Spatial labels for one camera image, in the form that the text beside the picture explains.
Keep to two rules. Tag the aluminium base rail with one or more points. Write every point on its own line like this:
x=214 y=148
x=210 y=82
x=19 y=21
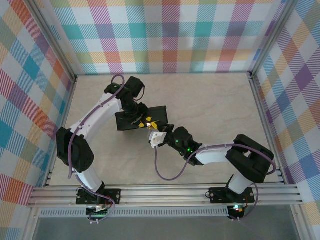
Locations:
x=162 y=195

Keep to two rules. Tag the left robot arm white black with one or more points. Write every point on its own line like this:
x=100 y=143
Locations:
x=100 y=112

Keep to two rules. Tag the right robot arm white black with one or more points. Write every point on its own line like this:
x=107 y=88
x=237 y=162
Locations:
x=215 y=153

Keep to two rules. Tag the aluminium frame post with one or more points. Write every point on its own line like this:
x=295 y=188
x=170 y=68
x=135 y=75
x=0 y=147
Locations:
x=272 y=37
x=53 y=40

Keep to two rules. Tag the grey metal panel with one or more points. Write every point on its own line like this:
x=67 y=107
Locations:
x=162 y=228

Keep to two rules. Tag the aluminium frame side rail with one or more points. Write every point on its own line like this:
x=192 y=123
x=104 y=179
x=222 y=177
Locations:
x=68 y=100
x=260 y=100

